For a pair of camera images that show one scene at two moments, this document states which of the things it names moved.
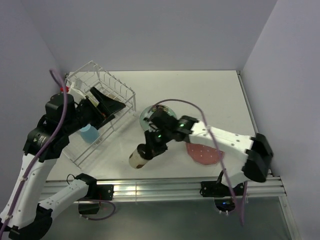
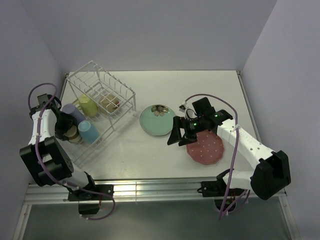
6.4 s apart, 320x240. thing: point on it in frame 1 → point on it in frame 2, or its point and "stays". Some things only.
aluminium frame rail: (270, 191) stays
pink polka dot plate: (203, 154) stays
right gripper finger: (143, 151) → (192, 139)
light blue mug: (89, 133) stays
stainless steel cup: (136, 161) → (72, 134)
